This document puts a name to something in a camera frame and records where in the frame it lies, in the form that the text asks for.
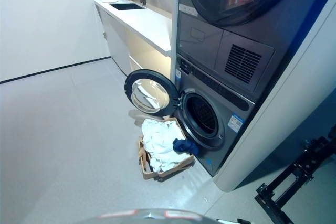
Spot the dark rectangular sink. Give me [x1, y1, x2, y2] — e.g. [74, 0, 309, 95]
[109, 3, 146, 11]

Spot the dark blue cloth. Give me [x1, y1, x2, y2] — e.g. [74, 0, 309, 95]
[172, 138, 202, 156]

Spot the white appliance enclosure panel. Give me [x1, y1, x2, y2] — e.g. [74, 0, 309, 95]
[214, 6, 336, 192]

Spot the grey stacked dryer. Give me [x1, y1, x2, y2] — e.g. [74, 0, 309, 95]
[176, 0, 334, 94]

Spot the silver robot torso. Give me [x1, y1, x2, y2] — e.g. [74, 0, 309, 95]
[85, 207, 212, 224]

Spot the grey front-load washing machine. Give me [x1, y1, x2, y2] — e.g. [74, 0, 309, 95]
[175, 53, 257, 177]

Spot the round washing machine door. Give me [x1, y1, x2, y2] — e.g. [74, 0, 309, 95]
[124, 69, 182, 118]

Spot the energy label sticker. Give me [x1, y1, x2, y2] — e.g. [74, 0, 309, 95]
[229, 114, 244, 130]

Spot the white counter cabinet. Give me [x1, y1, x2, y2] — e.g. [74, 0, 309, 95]
[94, 0, 173, 78]

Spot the brown woven laundry basket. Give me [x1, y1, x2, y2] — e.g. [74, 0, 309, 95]
[138, 118, 195, 180]

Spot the white cloth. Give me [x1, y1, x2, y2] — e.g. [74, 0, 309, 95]
[141, 119, 194, 174]

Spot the black metal frame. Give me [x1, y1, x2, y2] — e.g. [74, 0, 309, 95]
[254, 136, 336, 224]

